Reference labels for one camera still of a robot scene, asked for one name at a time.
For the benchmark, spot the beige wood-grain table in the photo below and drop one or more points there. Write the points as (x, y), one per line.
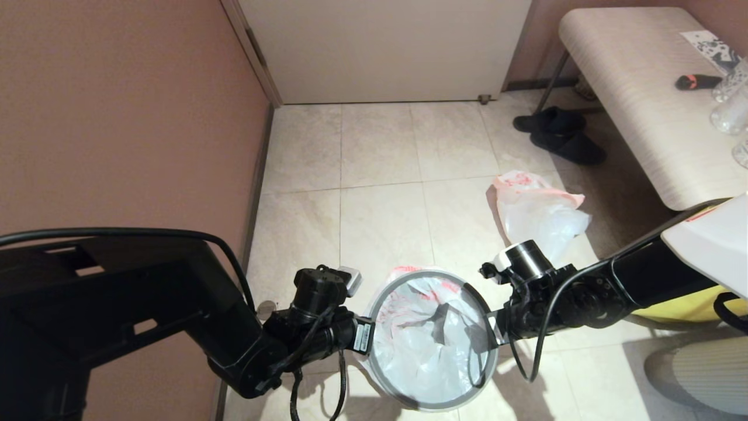
(643, 88)

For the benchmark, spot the black-and-white printed paper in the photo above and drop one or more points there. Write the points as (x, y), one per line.
(713, 51)

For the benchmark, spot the white door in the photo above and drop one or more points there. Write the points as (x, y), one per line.
(380, 47)

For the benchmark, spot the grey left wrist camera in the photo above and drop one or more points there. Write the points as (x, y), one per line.
(352, 280)

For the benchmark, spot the dark blue slipper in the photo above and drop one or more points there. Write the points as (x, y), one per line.
(570, 148)
(555, 121)

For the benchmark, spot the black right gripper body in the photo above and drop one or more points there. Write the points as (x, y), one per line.
(532, 298)

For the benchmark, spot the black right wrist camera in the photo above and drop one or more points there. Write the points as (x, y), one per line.
(489, 272)

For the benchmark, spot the beige ribbed round stool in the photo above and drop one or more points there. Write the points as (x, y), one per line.
(701, 380)

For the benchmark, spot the round metal floor drain cover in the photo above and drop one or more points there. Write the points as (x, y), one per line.
(267, 307)

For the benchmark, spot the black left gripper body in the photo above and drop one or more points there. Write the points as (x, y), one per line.
(324, 330)

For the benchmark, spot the light striped shoe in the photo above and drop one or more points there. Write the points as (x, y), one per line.
(585, 90)

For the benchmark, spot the yellow fabric bag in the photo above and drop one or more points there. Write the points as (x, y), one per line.
(678, 307)

